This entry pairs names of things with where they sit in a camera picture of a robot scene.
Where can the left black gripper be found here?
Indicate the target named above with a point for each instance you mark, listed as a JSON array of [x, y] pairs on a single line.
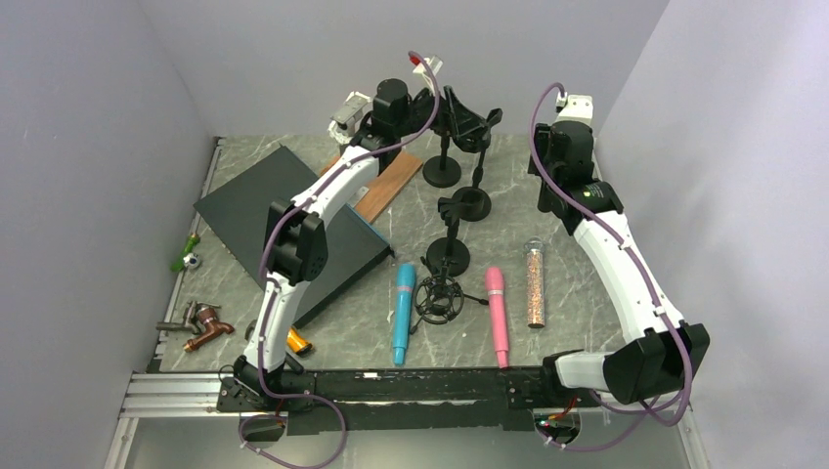
[[453, 117]]

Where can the round-base stand with shock mount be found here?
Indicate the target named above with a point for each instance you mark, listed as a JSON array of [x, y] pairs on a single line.
[[442, 171]]

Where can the round-base stand black mic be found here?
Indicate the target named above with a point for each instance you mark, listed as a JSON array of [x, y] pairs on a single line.
[[476, 203]]

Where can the round-base stand glitter mic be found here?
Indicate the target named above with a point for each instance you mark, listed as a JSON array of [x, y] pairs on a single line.
[[449, 254]]

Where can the glitter microphone silver grille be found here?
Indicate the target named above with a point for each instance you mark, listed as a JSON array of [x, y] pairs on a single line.
[[534, 258]]

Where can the pink microphone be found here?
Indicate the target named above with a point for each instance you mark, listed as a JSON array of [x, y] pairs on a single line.
[[494, 284]]

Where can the blue microphone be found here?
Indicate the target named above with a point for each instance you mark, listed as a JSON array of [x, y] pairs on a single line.
[[405, 285]]

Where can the black tripod shock-mount stand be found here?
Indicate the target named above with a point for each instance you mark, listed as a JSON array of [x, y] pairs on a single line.
[[439, 298]]

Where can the dark grey rack unit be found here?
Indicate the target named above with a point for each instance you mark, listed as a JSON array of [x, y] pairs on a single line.
[[238, 213]]

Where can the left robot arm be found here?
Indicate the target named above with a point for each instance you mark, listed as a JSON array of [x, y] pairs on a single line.
[[295, 249]]

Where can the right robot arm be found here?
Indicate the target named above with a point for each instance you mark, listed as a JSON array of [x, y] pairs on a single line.
[[662, 350]]

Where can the wooden board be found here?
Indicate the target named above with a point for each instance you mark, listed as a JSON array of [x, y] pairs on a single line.
[[372, 200]]

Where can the orange utility knife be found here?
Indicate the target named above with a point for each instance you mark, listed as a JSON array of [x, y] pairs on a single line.
[[297, 344]]

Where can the small black hammer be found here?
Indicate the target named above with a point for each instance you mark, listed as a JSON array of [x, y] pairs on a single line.
[[290, 359]]

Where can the green valve fitting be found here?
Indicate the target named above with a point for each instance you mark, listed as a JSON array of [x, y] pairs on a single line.
[[179, 264]]

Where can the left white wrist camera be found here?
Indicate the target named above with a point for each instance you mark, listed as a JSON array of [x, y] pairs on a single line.
[[425, 66]]

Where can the silver white bracket stand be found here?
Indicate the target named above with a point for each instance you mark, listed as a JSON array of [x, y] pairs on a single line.
[[346, 116]]

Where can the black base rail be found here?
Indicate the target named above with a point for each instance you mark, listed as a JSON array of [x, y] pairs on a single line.
[[406, 399]]

